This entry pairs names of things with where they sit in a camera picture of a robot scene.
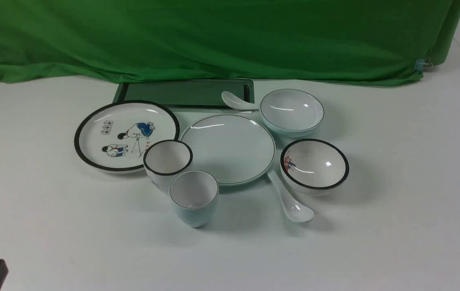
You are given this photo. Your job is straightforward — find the pale blue cup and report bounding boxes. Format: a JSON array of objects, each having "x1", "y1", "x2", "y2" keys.
[{"x1": 169, "y1": 170, "x2": 219, "y2": 228}]

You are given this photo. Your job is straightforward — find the pale blue bowl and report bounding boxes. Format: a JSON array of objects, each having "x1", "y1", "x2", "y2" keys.
[{"x1": 259, "y1": 89, "x2": 325, "y2": 137}]

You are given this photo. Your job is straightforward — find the black-rimmed illustrated bowl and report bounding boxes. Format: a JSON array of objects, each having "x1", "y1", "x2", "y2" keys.
[{"x1": 280, "y1": 138, "x2": 350, "y2": 196}]

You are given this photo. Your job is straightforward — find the plain white ceramic spoon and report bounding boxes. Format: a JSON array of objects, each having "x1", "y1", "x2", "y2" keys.
[{"x1": 267, "y1": 170, "x2": 315, "y2": 223}]

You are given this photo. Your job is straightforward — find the pale blue plain plate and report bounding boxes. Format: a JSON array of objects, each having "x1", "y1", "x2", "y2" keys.
[{"x1": 180, "y1": 114, "x2": 276, "y2": 186}]

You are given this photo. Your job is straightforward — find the dark green rectangular tray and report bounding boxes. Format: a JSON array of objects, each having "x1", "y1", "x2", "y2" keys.
[{"x1": 113, "y1": 79, "x2": 254, "y2": 110}]

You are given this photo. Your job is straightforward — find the black-rimmed white cup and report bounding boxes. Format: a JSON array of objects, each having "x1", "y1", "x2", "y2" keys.
[{"x1": 143, "y1": 140, "x2": 193, "y2": 196}]

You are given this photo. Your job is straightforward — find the black-rimmed illustrated plate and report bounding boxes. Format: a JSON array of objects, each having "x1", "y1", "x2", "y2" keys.
[{"x1": 74, "y1": 101, "x2": 180, "y2": 174}]

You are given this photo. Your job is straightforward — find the green backdrop cloth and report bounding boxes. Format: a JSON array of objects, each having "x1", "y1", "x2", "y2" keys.
[{"x1": 0, "y1": 0, "x2": 460, "y2": 86}]

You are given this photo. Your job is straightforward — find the blue binder clip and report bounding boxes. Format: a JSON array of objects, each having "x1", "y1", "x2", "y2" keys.
[{"x1": 413, "y1": 58, "x2": 435, "y2": 73}]

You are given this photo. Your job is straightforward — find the white patterned-handle spoon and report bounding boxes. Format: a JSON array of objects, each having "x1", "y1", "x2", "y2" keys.
[{"x1": 222, "y1": 91, "x2": 259, "y2": 111}]

